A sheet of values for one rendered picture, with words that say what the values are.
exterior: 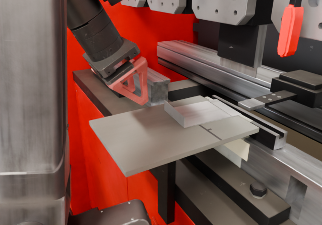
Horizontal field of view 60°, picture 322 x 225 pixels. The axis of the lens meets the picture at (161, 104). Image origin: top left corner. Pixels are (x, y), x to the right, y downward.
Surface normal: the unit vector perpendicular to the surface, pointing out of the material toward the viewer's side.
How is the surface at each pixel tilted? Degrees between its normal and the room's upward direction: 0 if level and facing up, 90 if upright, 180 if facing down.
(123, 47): 29
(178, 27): 90
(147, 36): 90
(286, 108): 90
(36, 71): 81
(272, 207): 0
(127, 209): 13
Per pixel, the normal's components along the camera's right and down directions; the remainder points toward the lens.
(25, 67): 0.27, 0.25
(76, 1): 0.43, 0.40
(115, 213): -0.20, -0.93
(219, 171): 0.00, -0.91
